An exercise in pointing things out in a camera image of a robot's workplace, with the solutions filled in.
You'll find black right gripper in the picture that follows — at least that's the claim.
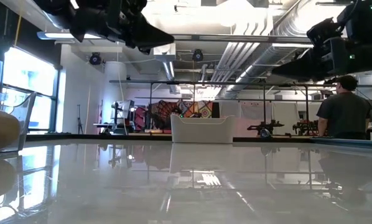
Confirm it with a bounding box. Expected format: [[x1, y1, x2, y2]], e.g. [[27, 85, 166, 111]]
[[271, 36, 355, 83]]

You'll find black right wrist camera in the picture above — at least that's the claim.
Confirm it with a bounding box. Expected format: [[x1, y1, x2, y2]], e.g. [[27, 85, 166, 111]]
[[306, 17, 344, 47]]

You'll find white ceiling box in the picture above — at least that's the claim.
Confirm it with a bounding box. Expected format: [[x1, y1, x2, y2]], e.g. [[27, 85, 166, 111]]
[[152, 42, 177, 62]]

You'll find dark striped quilt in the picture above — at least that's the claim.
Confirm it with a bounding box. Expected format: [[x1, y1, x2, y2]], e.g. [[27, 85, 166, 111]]
[[148, 100, 178, 130]]

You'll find black tripod stand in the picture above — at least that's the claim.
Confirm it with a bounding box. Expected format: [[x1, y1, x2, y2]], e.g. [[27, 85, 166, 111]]
[[76, 104, 84, 135]]

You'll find computer monitor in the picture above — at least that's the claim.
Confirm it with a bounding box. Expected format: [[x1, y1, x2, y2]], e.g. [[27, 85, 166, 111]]
[[111, 99, 136, 127]]

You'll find black round ceiling device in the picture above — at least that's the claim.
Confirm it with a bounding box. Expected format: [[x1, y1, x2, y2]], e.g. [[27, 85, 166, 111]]
[[192, 49, 205, 62], [89, 52, 102, 66]]

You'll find person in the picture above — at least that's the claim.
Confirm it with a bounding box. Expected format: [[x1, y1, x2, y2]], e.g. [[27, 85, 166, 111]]
[[315, 74, 372, 140]]

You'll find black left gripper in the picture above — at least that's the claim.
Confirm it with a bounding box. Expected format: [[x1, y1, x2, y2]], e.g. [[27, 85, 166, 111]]
[[69, 0, 175, 55]]

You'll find black clamp fixture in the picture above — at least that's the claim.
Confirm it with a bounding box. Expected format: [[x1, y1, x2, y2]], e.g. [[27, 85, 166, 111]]
[[292, 119, 320, 137], [247, 120, 285, 135]]

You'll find ceiling strip light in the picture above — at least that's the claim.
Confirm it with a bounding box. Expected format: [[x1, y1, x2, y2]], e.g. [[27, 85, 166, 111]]
[[36, 30, 103, 40]]

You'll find black metal pipe rack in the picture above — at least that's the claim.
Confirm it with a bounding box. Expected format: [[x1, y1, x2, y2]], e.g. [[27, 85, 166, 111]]
[[109, 79, 372, 138]]

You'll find white plastic basket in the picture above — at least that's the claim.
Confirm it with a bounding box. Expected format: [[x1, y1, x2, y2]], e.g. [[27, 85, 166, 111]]
[[170, 114, 236, 144]]

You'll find metal tray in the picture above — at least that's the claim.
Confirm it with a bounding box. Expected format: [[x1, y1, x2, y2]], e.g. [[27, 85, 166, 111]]
[[0, 91, 37, 156]]

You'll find colourful patchwork quilt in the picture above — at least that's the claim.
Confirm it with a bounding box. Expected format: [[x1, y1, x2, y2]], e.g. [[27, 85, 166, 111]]
[[176, 100, 214, 119]]

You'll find grey ceiling rail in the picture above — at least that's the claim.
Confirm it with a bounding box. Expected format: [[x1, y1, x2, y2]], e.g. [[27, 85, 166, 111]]
[[173, 33, 313, 44]]

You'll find large window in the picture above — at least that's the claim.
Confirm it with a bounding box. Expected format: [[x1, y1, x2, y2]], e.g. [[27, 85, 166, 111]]
[[0, 46, 60, 133]]

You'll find yellow hanging strap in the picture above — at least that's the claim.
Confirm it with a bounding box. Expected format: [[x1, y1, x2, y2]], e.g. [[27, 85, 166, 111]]
[[14, 0, 24, 47]]

